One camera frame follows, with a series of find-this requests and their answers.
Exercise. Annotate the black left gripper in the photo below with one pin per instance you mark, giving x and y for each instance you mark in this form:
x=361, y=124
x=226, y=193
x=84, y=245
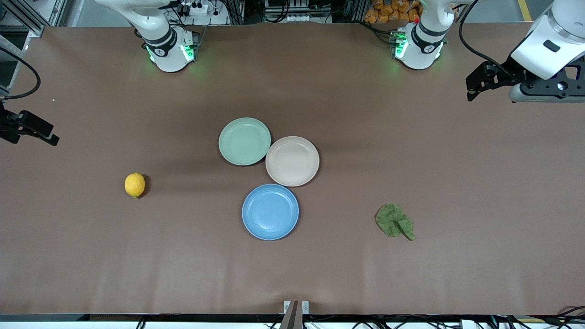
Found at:
x=511, y=72

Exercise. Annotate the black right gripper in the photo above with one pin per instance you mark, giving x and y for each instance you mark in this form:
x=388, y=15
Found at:
x=10, y=124

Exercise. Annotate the yellow lemon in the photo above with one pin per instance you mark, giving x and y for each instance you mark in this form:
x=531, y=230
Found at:
x=135, y=185

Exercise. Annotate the green lettuce leaf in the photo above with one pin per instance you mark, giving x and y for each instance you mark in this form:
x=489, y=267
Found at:
x=393, y=221

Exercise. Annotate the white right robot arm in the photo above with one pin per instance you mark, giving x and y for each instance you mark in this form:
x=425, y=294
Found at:
x=167, y=50

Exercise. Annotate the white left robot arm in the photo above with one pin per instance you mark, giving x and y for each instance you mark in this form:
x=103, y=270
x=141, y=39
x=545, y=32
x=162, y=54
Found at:
x=422, y=45

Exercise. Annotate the orange snack packets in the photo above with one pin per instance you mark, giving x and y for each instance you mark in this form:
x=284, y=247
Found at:
x=388, y=11

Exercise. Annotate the grey electronics unit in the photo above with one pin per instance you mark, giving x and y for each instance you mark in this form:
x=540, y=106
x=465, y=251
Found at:
x=297, y=18

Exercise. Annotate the beige plate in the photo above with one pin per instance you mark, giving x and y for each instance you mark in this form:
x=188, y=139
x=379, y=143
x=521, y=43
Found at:
x=292, y=161

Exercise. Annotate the green plate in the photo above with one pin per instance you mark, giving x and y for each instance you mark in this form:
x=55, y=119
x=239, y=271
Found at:
x=244, y=141

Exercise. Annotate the white power strip with plugs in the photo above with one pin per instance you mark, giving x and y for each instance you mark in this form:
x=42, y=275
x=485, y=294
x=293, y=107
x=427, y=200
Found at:
x=201, y=9

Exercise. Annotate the blue plate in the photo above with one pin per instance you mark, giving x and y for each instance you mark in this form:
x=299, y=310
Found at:
x=269, y=212

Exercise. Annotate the small white box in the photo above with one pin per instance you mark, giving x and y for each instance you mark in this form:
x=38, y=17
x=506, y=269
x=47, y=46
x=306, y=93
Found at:
x=467, y=325

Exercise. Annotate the aluminium frame profile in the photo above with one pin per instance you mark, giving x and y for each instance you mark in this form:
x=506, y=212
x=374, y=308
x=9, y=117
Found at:
x=35, y=31

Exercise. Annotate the metal mount bracket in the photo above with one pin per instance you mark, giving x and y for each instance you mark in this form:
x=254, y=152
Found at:
x=296, y=315

